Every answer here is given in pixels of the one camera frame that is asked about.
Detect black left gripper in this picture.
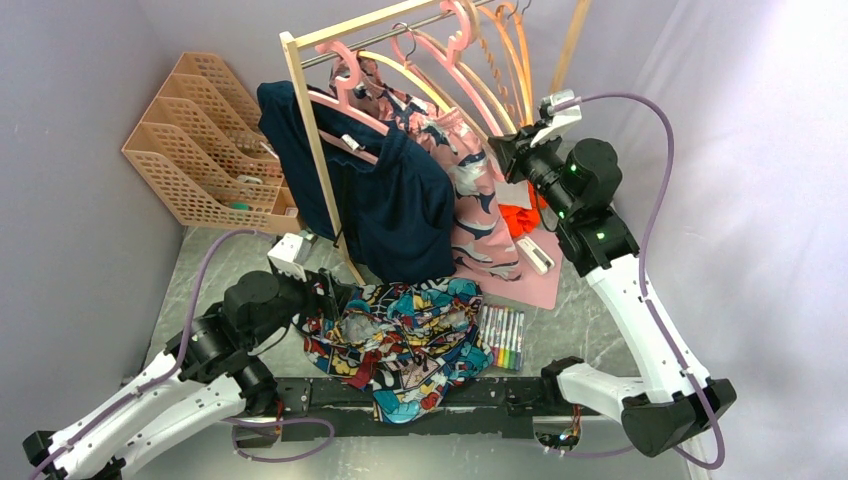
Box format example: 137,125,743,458
247,261,355,345

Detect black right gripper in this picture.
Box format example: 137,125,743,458
490,120,576,221

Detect comic print shorts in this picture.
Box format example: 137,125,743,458
295,277,493,390

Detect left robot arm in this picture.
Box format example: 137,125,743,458
23,270,353,479

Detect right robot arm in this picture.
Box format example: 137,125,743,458
488,131,737,457

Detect pink patterned shorts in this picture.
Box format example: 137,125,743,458
347,56,521,282

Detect navy blue shorts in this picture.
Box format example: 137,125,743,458
257,81,456,283

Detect pink plastic hanger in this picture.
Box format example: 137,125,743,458
405,1,504,137
305,39,399,167

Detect light blue stapler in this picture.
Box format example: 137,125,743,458
291,229,319,257

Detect orange cloth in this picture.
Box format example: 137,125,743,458
499,184,548,239

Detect white stapler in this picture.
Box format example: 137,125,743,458
515,236,556,276

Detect pink mat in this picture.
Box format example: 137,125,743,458
456,230,564,310

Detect pack of coloured markers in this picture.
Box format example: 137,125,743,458
479,304,526,372

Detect peach plastic file organizer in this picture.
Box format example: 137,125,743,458
122,52,302,234

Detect wooden clothes rack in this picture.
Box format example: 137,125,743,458
278,0,592,286

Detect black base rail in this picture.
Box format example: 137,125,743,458
240,377,575,439

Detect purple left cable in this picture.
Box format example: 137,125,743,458
26,228,276,480

